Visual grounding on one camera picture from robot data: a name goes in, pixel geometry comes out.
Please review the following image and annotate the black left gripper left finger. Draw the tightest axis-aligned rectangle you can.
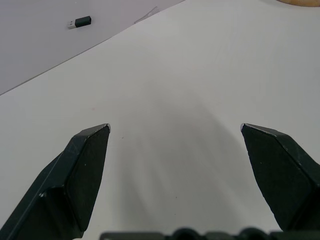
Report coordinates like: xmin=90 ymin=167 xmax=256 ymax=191
xmin=0 ymin=123 xmax=112 ymax=240

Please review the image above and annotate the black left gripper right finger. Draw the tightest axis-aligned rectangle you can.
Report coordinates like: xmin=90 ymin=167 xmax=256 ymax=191
xmin=240 ymin=122 xmax=320 ymax=240

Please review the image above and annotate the wooden object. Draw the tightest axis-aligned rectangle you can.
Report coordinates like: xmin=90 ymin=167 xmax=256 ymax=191
xmin=274 ymin=0 xmax=320 ymax=6

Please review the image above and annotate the black USB dongle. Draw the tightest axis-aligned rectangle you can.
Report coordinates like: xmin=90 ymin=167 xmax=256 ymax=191
xmin=67 ymin=15 xmax=92 ymax=30

